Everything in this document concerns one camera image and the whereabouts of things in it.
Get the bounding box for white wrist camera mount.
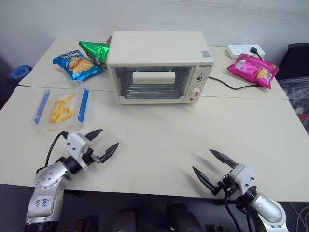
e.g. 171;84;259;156
66;132;91;169
227;163;255;194

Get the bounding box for blue round stool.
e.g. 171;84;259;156
9;65;33;81

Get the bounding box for yellow french fries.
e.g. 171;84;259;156
49;94;76;124

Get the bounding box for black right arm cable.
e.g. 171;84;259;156
223;192;242;232

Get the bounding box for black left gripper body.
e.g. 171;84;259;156
82;147;102;168

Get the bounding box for pink chip bag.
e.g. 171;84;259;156
226;53;280;90

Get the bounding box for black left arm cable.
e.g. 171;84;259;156
45;131;69;168

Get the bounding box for green chip bag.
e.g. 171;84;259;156
78;40;112;70

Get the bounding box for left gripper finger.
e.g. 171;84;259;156
85;129;104;141
100;142;120;164

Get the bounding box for black power cable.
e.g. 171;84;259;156
208;76;261;90

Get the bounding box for black chair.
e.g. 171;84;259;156
275;43;309;82

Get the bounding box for glass oven door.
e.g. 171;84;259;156
112;65;196;102

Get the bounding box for white cables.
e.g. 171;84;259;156
289;200;309;232

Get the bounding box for blue chip bag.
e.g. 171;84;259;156
53;50;105;81

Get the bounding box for clear container with blue clips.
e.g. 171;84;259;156
30;81;90;132

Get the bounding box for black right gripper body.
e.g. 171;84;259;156
216;173;239;196

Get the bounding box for black power plug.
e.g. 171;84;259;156
249;46;264;59

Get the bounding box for white power strip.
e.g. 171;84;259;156
225;44;266;60

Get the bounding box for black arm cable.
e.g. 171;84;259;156
223;192;242;232
45;131;69;168

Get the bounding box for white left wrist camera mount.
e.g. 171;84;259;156
66;132;91;169

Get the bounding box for white toaster oven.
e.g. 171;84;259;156
107;30;215;105

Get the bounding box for clear plastic bag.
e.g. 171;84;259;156
277;76;309;137

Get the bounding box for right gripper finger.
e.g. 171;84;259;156
192;165;222;196
209;149;238;169

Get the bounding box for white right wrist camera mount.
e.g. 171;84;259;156
227;163;255;194

